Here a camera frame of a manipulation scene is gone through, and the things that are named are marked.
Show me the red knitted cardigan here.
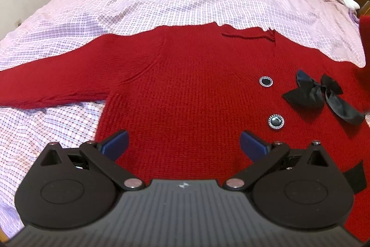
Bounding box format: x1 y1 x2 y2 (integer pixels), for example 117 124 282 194
1 23 369 246

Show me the white pillow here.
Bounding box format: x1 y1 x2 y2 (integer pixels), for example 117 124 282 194
341 0 361 11

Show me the pink checkered bed sheet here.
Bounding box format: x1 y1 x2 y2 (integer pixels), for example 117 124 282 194
1 0 365 237

